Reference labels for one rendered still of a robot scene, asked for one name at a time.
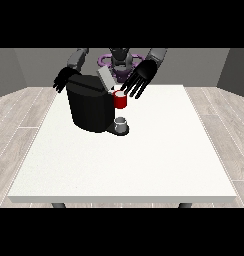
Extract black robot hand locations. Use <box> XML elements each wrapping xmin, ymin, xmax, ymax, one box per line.
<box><xmin>52</xmin><ymin>66</ymin><xmax>81</xmax><ymax>94</ymax></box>
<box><xmin>119</xmin><ymin>59</ymin><xmax>159</xmax><ymax>100</ymax></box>

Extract red pod holder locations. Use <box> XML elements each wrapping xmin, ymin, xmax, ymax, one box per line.
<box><xmin>113</xmin><ymin>90</ymin><xmax>128</xmax><ymax>110</ymax></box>

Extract pale grey machine lid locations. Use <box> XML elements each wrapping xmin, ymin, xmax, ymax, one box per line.
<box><xmin>96</xmin><ymin>65</ymin><xmax>117</xmax><ymax>91</ymax></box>

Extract black coffee machine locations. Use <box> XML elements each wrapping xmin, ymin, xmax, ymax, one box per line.
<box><xmin>65</xmin><ymin>73</ymin><xmax>130</xmax><ymax>137</ymax></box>

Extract grey robot trunk purple rings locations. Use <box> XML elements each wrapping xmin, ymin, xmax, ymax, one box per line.
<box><xmin>97</xmin><ymin>48</ymin><xmax>144</xmax><ymax>84</ymax></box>

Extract small grey cup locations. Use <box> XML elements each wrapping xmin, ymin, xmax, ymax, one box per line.
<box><xmin>114</xmin><ymin>116</ymin><xmax>128</xmax><ymax>133</ymax></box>

